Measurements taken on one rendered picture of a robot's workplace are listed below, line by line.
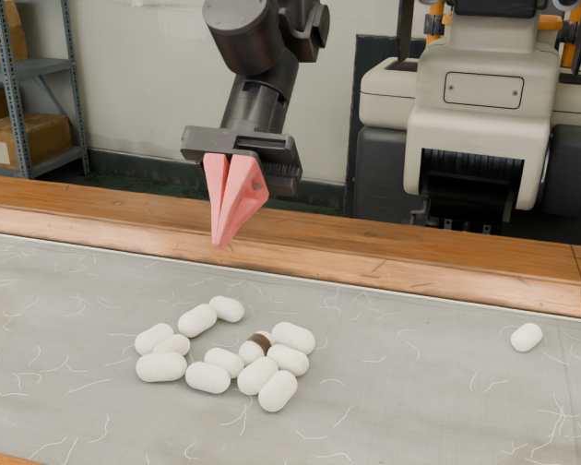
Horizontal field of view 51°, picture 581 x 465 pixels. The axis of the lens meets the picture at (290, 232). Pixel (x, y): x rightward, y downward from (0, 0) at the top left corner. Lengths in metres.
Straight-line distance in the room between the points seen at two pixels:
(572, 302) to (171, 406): 0.37
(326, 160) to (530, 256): 2.07
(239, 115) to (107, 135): 2.65
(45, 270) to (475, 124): 0.68
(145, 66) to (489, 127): 2.16
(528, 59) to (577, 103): 0.28
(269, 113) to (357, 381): 0.25
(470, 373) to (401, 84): 0.91
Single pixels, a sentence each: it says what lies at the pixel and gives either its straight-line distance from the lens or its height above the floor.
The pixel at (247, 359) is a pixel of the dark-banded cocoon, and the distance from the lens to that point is 0.48.
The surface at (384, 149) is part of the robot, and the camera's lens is 1.37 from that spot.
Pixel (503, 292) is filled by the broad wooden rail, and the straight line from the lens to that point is 0.61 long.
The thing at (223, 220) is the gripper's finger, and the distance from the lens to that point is 0.52.
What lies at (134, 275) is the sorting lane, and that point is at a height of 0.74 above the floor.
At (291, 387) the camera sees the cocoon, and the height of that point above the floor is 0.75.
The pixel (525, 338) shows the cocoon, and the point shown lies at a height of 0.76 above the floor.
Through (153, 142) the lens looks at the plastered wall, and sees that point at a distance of 3.04.
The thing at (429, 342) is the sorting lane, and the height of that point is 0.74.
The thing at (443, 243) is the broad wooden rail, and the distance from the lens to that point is 0.66.
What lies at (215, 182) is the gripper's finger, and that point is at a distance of 0.53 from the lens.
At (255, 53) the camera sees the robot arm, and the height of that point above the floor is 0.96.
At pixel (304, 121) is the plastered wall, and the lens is 2.67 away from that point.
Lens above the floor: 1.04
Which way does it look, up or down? 25 degrees down
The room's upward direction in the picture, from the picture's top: 1 degrees clockwise
